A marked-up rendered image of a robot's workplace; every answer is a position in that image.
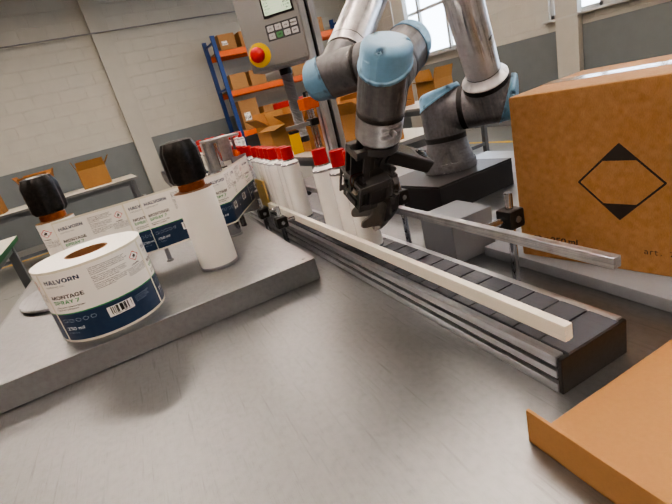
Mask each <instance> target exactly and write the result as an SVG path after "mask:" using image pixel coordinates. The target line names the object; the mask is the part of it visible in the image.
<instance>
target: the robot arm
mask: <svg viewBox="0 0 672 504"><path fill-rule="evenodd" d="M387 1H388V0H346V3H345V5H344V7H343V9H342V12H341V14H340V16H339V18H338V20H337V23H336V25H335V27H334V29H333V32H332V34H331V36H330V38H329V40H328V43H327V45H326V47H325V49H324V52H323V54H322V55H320V56H315V57H314V58H313V59H310V60H308V61H307V62H306V63H305V64H304V66H303V70H302V79H303V83H304V87H305V89H306V91H307V92H308V94H309V95H310V97H311V98H313V99H314V100H316V101H325V100H330V99H337V97H341V96H344V95H348V94H351V93H355V92H357V104H356V120H355V137H356V140H352V141H349V142H346V143H345V166H342V167H340V177H339V191H342V190H343V194H344V195H345V196H346V197H347V198H348V200H349V201H350V202H351V203H352V204H353V205H354V206H355V207H354V208H353V209H352V211H351V215H352V216H353V217H363V216H368V217H367V218H365V219H364V220H363V221H362V223H361V227H362V228H368V227H372V228H373V229H374V230H375V231H377V230H379V229H381V228H383V227H384V226H385V225H386V224H387V223H388V222H389V220H390V219H391V218H392V217H393V216H394V214H395V213H396V212H397V210H398V206H399V195H400V193H399V183H400V182H399V178H398V174H397V173H396V172H395V171H396V169H397V168H396V167H395V166H394V165H396V166H400V167H404V168H409V169H413V170H417V171H421V172H425V174H426V175H431V176H434V175H444V174H450V173H455V172H459V171H462V170H466V169H469V168H471V167H473V166H475V165H476V164H477V158H476V155H475V154H474V153H473V150H472V148H471V145H470V143H469V141H468V139H467V134H466V129H469V128H474V127H479V126H484V125H489V124H494V123H502V122H504V121H508V120H511V118H510V107H509V98H510V97H512V96H515V95H518V94H519V81H518V74H517V73H516V72H514V73H513V72H511V73H509V69H508V67H507V65H505V64H503V63H500V61H499V57H498V53H497V49H496V45H495V41H494V36H493V32H492V28H491V24H490V20H489V16H488V12H487V8H486V4H485V0H441V1H442V4H443V7H444V10H445V13H446V16H447V20H448V23H449V26H450V29H451V32H452V35H453V39H454V42H455V45H456V48H457V51H458V54H459V58H460V61H461V64H462V67H463V70H464V73H465V78H464V80H463V82H462V86H460V84H459V82H457V81H456V82H453V83H451V84H448V85H445V86H443V87H440V88H438V89H435V90H433V91H430V92H428V93H426V94H424V95H422V96H421V97H420V99H419V107H420V114H421V120H422V125H423V131H424V136H425V141H426V152H425V151H423V150H421V149H417V148H413V147H410V146H406V145H403V144H399V143H400V139H401V137H402V130H403V122H404V116H405V109H406V102H407V95H408V90H409V87H410V85H411V83H412V82H413V80H414V79H415V77H416V75H417V74H418V72H419V71H420V69H421V68H422V67H423V66H424V65H425V63H426V62H427V59H428V55H429V53H430V51H431V47H432V39H431V35H430V32H429V30H428V29H427V28H426V26H425V25H424V24H422V23H421V22H419V21H417V20H413V19H407V20H403V21H401V22H399V23H398V24H396V25H394V26H393V27H392V28H391V29H390V31H378V32H376V30H377V27H378V24H379V22H380V19H381V16H382V14H383V11H384V9H385V6H386V3H387ZM342 174H344V180H343V183H344V184H343V185H342Z"/></svg>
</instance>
